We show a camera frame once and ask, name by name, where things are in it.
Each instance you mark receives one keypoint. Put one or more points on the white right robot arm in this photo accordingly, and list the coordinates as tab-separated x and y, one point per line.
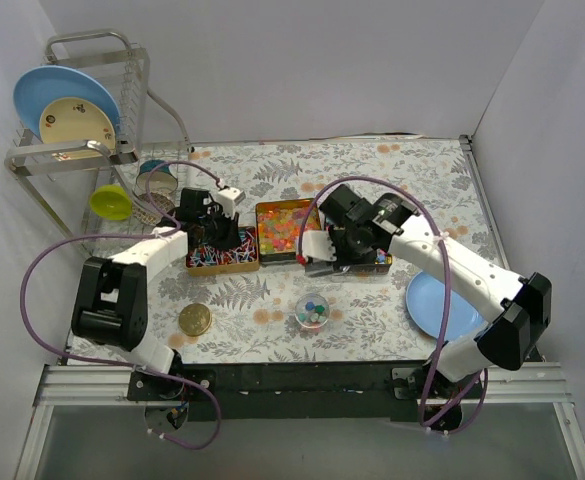
516	309

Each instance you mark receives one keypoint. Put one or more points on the metal dish rack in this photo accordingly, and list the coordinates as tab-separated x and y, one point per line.
124	73

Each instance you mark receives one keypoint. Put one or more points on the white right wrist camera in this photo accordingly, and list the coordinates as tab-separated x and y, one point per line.
315	245

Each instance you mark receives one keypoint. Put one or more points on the tin of gummy candies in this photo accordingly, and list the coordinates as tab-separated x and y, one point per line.
278	225

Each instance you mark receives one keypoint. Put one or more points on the round gold tin lid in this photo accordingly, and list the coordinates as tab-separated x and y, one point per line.
194	319

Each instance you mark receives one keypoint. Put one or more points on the blue plate in rack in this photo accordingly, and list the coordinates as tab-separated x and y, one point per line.
39	87

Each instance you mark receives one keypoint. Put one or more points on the green plastic bowl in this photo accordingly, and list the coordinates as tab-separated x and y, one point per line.
111	202

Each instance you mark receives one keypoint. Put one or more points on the silver metal scoop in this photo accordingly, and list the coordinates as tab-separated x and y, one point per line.
317	269

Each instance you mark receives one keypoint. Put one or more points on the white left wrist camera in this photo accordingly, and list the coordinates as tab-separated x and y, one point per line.
229	198

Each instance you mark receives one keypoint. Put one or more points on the clear glass bowl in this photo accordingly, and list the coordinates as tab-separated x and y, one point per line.
312	311

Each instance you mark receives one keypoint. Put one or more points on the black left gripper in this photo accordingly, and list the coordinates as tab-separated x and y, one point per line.
226	234

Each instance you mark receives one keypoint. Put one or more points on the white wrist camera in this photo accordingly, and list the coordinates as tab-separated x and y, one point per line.
315	245
229	198

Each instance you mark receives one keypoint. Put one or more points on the floral tablecloth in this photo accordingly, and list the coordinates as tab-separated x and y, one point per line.
253	313

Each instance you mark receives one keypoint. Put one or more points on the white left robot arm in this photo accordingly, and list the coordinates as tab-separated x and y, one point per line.
111	306

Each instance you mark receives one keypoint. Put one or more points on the gold tin of lollipops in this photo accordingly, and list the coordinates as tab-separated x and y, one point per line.
209	261

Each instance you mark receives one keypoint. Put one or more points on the tin of star candies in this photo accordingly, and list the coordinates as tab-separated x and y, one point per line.
374	263

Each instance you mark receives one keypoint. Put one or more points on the cream plate in rack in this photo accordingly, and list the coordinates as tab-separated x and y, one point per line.
71	119

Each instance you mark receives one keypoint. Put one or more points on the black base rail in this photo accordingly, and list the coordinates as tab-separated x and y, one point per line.
311	390

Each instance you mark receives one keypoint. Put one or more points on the blue patterned ceramic bowl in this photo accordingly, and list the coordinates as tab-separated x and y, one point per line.
155	175

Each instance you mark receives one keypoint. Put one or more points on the patterned round coaster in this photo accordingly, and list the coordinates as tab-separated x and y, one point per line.
152	207

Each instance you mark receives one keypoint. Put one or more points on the blue plate on table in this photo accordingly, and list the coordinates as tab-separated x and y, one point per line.
424	302

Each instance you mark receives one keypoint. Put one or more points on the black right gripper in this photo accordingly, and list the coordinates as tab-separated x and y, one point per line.
345	251

